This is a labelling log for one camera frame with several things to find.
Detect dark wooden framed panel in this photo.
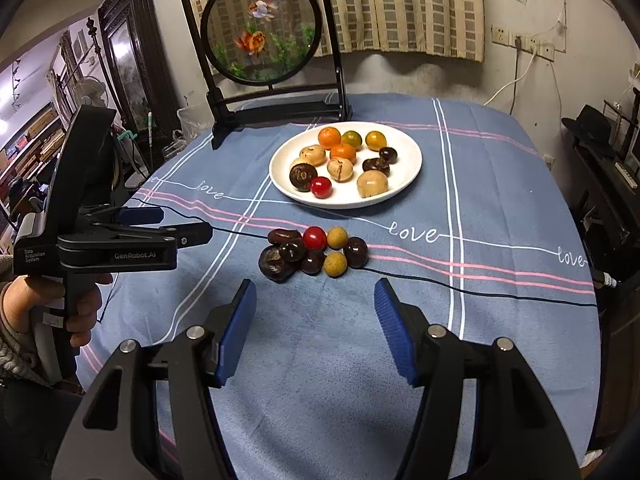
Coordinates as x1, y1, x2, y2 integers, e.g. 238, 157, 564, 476
97, 0, 181, 171

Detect blue striped tablecloth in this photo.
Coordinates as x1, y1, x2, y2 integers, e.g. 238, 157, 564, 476
82, 92, 601, 480

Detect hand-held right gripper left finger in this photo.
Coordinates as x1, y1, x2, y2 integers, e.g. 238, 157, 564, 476
52, 279, 258, 480

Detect beige checkered curtain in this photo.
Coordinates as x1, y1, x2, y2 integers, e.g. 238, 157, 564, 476
175, 0, 486, 63

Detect dark wooden side cabinet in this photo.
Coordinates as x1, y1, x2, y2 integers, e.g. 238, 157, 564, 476
570, 100, 640, 456

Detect brown chestnut with pale face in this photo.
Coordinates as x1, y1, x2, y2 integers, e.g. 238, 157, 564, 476
289, 163, 317, 192

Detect large tan round fruit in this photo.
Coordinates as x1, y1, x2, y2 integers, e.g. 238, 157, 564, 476
356, 170, 390, 199

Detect white standing fan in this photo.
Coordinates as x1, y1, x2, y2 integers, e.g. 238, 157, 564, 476
75, 75, 108, 111

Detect thin black cable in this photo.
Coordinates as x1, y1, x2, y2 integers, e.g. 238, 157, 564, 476
122, 199, 598, 307

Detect white oval plate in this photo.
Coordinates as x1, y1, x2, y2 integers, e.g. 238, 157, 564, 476
269, 121, 423, 210

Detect person's left hand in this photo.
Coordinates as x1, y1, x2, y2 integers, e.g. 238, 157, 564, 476
2, 271, 114, 349

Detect person's dark clothing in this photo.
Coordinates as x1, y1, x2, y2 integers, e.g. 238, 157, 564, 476
0, 382, 88, 480

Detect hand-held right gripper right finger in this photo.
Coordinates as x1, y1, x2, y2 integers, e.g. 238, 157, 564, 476
374, 277, 583, 480

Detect clear plastic container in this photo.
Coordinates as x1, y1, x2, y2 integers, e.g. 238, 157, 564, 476
176, 104, 213, 143

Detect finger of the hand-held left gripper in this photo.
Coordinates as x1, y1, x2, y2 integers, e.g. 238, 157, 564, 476
92, 221, 213, 249
82, 205, 164, 226

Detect black hat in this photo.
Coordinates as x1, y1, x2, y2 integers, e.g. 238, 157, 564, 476
561, 105, 617, 160

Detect cluttered shelves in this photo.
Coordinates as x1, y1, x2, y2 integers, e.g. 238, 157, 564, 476
0, 100, 68, 181

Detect round fish embroidery screen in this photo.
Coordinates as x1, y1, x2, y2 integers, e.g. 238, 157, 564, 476
180, 0, 353, 151

